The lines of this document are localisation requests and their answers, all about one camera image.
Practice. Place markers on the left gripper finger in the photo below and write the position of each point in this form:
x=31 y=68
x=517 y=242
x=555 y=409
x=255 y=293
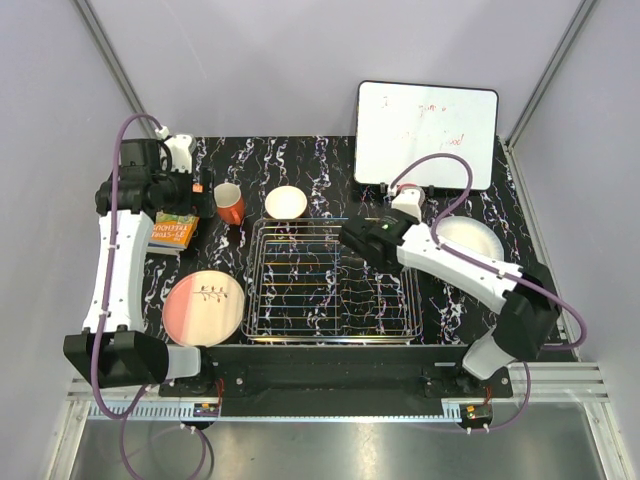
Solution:
x=206 y=208
x=206 y=176

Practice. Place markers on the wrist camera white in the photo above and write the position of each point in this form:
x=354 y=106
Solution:
x=409 y=200
x=176 y=150

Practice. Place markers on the orange treehouse book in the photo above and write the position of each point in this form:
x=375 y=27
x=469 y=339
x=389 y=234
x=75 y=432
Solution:
x=171 y=233

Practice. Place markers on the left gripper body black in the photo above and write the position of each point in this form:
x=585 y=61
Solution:
x=179 y=193

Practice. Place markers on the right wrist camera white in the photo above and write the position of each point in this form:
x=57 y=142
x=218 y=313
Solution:
x=409 y=200

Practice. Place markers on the white whiteboard black frame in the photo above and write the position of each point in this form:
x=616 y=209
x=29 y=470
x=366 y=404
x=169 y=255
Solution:
x=399 y=123

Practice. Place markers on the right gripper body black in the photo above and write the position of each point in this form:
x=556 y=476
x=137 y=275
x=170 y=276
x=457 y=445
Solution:
x=390 y=266

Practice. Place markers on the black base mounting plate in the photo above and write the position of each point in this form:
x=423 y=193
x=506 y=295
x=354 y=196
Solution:
x=245 y=370

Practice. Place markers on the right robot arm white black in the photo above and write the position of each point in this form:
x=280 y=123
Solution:
x=525 y=301

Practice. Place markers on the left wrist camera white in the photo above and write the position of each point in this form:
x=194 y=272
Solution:
x=176 y=150

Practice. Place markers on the metal wire dish rack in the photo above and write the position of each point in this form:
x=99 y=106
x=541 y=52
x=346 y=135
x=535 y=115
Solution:
x=305 y=286

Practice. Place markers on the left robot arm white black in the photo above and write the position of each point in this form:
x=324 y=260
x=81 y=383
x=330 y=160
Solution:
x=112 y=348

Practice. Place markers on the orange bowl white inside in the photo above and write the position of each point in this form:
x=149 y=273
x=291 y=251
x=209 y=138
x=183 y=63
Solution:
x=286 y=203

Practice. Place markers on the orange mug white inside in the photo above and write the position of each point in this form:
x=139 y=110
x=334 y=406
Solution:
x=230 y=204

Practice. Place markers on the pink cream branch plate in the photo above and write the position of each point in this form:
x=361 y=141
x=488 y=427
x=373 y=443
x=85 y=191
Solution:
x=203 y=309

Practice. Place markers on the white fluted plate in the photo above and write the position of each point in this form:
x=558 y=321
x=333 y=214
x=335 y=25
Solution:
x=471 y=234

